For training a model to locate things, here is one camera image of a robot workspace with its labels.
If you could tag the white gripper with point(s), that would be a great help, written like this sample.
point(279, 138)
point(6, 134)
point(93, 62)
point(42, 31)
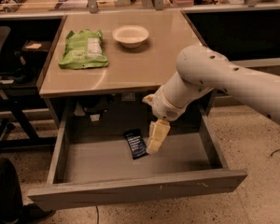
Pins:
point(160, 105)

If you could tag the dark blue rxbar wrapper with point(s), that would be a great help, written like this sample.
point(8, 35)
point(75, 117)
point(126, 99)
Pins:
point(136, 143)

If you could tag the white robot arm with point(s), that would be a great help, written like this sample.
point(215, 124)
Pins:
point(200, 70)

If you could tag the grey counter cabinet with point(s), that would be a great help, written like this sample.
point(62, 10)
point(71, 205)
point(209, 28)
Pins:
point(143, 68)

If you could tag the grey open drawer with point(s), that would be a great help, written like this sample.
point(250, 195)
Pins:
point(93, 165)

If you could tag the white paper bowl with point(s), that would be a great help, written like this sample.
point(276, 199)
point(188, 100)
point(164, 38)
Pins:
point(130, 36)

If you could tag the green snack bag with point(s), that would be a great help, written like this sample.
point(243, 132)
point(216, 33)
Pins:
point(83, 50)

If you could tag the black box on shelf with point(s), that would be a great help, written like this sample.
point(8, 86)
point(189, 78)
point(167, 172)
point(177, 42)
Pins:
point(35, 51)

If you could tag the dark shoe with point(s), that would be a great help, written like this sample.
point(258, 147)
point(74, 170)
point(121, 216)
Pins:
point(31, 214)

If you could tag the person's dark trouser leg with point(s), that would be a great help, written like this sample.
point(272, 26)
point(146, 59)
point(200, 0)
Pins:
point(10, 193)

